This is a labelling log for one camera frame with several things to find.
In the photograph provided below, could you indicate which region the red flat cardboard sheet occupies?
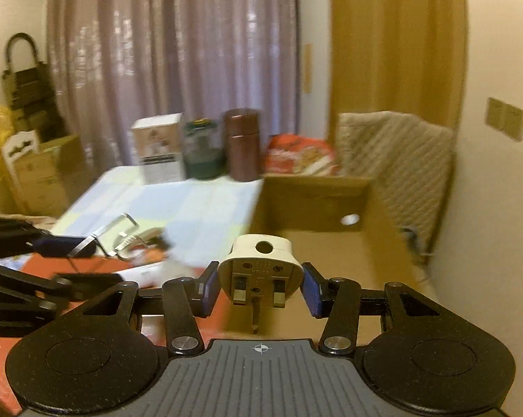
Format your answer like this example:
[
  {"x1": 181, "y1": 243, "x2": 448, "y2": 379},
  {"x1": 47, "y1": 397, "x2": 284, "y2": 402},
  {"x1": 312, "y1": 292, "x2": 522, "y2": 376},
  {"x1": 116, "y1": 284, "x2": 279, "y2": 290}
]
[{"x1": 0, "y1": 242, "x2": 232, "y2": 417}]

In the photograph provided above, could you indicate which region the brown cylindrical canister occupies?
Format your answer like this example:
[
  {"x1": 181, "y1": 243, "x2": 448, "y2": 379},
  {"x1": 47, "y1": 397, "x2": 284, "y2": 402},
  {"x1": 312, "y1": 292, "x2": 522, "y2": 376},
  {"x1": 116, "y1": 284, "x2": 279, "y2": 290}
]
[{"x1": 224, "y1": 108, "x2": 262, "y2": 182}]

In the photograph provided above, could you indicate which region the brown cardboard box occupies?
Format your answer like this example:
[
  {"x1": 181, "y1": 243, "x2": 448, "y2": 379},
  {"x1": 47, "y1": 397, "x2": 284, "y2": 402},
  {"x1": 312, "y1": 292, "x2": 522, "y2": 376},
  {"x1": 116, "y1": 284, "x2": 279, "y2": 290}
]
[{"x1": 226, "y1": 175, "x2": 425, "y2": 340}]

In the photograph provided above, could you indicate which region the purple curtain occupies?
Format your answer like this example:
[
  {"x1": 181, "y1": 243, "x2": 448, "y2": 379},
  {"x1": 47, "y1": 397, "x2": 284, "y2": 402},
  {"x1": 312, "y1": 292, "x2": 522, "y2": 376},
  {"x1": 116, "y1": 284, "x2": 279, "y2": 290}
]
[{"x1": 47, "y1": 0, "x2": 299, "y2": 174}]

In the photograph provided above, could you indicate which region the white UK plug adapter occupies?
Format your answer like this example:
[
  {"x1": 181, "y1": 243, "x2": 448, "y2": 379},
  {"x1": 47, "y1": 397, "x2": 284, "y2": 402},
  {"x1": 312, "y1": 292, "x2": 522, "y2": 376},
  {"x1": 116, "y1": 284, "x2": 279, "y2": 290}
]
[{"x1": 217, "y1": 234, "x2": 304, "y2": 333}]

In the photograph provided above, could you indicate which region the beige quilted chair cushion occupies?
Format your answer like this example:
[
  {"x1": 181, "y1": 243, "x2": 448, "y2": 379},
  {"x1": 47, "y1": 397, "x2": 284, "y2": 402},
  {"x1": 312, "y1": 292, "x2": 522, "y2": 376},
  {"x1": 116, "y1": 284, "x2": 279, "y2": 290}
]
[{"x1": 335, "y1": 111, "x2": 455, "y2": 261}]

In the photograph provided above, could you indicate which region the red instant rice meal box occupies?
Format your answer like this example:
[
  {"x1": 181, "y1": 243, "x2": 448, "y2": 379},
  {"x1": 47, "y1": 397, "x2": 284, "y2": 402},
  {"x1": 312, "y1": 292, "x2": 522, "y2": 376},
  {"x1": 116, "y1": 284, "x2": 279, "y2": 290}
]
[{"x1": 263, "y1": 134, "x2": 338, "y2": 176}]

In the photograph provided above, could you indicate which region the yellow curtain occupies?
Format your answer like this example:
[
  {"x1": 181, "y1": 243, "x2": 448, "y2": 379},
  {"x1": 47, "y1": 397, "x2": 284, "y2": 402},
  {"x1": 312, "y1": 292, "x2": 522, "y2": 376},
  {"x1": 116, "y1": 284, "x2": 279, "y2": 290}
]
[{"x1": 327, "y1": 0, "x2": 468, "y2": 140}]

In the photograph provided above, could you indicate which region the green glass jar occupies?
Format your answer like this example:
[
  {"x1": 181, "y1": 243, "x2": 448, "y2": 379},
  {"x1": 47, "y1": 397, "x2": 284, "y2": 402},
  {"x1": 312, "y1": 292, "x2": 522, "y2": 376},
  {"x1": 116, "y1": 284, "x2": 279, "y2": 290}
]
[{"x1": 183, "y1": 118, "x2": 224, "y2": 180}]

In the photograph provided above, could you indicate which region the beige wall socket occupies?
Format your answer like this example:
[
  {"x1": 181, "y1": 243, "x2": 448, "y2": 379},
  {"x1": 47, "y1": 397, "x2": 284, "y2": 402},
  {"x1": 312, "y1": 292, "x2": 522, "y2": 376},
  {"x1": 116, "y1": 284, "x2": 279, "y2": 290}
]
[{"x1": 485, "y1": 97, "x2": 523, "y2": 142}]

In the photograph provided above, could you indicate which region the folding hand cart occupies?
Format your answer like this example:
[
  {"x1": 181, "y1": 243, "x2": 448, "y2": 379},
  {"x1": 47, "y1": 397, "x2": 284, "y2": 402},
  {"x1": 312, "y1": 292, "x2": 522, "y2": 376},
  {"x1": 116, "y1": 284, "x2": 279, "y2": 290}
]
[{"x1": 2, "y1": 32, "x2": 67, "y2": 142}]

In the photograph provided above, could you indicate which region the white product box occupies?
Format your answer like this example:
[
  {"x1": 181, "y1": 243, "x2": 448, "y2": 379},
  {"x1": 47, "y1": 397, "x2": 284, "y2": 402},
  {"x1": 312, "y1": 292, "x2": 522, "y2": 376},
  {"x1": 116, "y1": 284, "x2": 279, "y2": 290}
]
[{"x1": 132, "y1": 113, "x2": 186, "y2": 185}]

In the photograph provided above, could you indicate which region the checkered tablecloth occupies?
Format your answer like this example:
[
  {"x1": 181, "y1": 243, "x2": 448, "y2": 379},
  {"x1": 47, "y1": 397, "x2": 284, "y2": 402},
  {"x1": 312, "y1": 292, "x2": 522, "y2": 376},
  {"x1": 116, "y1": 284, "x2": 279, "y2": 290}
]
[{"x1": 52, "y1": 167, "x2": 263, "y2": 267}]

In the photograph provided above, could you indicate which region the cardboard box on floor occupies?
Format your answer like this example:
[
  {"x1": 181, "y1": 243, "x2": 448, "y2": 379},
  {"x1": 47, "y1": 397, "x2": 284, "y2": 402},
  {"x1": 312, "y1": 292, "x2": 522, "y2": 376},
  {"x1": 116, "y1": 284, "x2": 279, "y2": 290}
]
[{"x1": 2, "y1": 131, "x2": 92, "y2": 218}]

